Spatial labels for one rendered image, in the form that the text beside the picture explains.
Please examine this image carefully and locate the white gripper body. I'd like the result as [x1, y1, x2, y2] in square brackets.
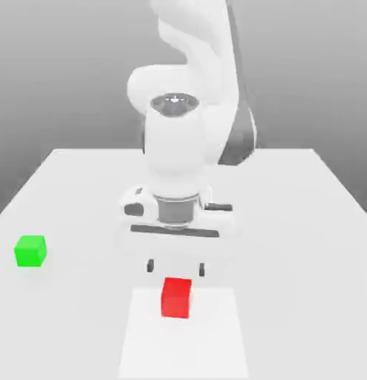
[119, 214, 237, 261]

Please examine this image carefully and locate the small red cube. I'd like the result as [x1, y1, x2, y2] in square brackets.
[160, 276, 192, 320]

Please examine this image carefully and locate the small green cube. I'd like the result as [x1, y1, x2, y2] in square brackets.
[13, 235, 48, 268]

